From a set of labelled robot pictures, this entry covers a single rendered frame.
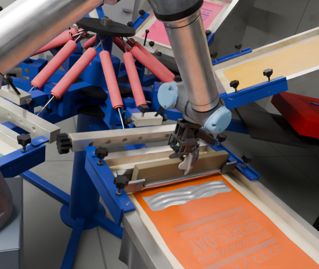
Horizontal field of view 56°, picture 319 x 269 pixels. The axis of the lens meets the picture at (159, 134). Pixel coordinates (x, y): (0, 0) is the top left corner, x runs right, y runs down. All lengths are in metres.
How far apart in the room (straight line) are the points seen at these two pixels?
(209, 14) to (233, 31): 3.05
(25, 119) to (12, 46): 0.66
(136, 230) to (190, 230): 0.19
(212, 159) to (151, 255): 0.49
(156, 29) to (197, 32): 1.84
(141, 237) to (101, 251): 1.25
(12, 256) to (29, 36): 0.36
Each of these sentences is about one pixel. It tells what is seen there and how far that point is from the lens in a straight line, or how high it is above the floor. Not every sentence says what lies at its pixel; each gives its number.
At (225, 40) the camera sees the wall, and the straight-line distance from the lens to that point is 5.58.
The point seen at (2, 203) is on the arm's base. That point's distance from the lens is 0.56.
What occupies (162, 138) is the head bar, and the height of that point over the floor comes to 1.01.
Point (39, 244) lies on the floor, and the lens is 2.12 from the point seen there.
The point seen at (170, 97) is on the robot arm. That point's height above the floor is 1.32.
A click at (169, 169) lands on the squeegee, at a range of 1.04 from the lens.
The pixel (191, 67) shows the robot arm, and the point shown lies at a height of 1.45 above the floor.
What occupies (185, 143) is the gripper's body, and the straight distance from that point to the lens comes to 0.98.
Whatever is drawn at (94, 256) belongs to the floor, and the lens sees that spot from 2.06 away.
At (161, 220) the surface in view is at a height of 0.96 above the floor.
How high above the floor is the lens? 1.62
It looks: 28 degrees down
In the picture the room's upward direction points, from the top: 14 degrees clockwise
